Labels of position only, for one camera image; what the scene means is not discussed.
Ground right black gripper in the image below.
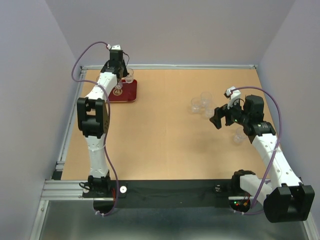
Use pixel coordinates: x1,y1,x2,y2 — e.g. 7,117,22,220
208,97,250,129

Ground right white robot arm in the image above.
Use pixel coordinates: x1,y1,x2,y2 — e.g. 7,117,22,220
210,91,315,223

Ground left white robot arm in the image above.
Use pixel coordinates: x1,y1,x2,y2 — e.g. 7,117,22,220
76,45,128,197

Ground red lacquer tray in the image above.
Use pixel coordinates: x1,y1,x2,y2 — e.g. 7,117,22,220
108,79,138,103

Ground cluster front clear glass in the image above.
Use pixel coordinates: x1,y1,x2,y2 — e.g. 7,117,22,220
203,106,215,119

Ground cluster clear glass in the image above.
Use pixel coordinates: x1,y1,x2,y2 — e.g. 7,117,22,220
203,106,215,119
200,91,213,108
190,97,202,114

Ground cluster back clear glass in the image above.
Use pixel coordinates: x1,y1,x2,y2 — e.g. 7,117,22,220
200,91,213,108

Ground cluster left clear glass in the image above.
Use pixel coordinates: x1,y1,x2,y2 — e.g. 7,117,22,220
190,97,202,114

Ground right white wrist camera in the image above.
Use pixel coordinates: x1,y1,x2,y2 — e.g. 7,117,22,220
224,86,241,109

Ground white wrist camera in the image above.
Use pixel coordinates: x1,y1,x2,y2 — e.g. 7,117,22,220
224,86,241,109
106,44,122,51

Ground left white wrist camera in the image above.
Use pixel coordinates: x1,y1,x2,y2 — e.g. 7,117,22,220
106,44,122,51

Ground aluminium frame rail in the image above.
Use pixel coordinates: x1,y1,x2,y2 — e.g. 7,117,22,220
80,64,258,71

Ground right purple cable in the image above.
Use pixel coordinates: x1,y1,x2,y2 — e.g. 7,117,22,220
229,85,282,216

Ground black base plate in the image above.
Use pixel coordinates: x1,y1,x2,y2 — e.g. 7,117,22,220
79,179,250,210

